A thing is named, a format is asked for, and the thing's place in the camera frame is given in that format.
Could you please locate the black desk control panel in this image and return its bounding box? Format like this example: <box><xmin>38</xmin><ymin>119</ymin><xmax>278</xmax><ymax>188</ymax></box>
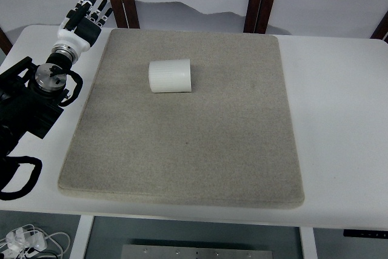
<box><xmin>343</xmin><ymin>229</ymin><xmax>388</xmax><ymax>239</ymax></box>

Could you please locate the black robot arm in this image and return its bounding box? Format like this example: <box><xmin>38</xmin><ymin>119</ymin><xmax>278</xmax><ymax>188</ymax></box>
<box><xmin>1</xmin><ymin>46</ymin><xmax>83</xmax><ymax>157</ymax></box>

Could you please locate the white table leg right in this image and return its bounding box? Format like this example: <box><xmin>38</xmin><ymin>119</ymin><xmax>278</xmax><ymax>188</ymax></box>
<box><xmin>299</xmin><ymin>227</ymin><xmax>318</xmax><ymax>259</ymax></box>

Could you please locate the white ribbed cup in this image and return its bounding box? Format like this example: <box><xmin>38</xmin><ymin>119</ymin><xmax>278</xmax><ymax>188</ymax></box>
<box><xmin>149</xmin><ymin>59</ymin><xmax>192</xmax><ymax>93</ymax></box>

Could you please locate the black sleeved cable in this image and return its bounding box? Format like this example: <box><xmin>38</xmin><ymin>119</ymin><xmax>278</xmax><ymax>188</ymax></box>
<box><xmin>0</xmin><ymin>155</ymin><xmax>43</xmax><ymax>201</ymax></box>

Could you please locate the grey metal base plate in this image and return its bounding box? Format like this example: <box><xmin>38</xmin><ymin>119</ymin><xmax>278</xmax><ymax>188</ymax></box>
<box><xmin>121</xmin><ymin>244</ymin><xmax>273</xmax><ymax>259</ymax></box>

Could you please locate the white table leg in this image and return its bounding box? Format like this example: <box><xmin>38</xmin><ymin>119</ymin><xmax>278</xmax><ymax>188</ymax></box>
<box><xmin>69</xmin><ymin>215</ymin><xmax>94</xmax><ymax>259</ymax></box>
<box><xmin>299</xmin><ymin>227</ymin><xmax>318</xmax><ymax>259</ymax></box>

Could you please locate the dark wooden post far left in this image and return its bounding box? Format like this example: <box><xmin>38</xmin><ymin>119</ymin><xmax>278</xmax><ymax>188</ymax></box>
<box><xmin>0</xmin><ymin>28</ymin><xmax>13</xmax><ymax>55</ymax></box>

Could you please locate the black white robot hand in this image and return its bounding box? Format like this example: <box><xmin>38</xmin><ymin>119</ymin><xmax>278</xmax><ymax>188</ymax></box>
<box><xmin>55</xmin><ymin>0</ymin><xmax>113</xmax><ymax>57</ymax></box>

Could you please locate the grey felt mat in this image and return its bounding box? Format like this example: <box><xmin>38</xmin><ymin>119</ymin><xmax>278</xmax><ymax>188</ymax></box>
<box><xmin>58</xmin><ymin>29</ymin><xmax>304</xmax><ymax>209</ymax></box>

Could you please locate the white table leg left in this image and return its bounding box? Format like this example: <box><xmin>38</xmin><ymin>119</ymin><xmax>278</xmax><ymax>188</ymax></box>
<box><xmin>69</xmin><ymin>215</ymin><xmax>94</xmax><ymax>259</ymax></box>

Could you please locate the dark wooden post far right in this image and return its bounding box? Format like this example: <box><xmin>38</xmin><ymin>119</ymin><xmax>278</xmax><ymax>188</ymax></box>
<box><xmin>370</xmin><ymin>12</ymin><xmax>388</xmax><ymax>42</ymax></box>

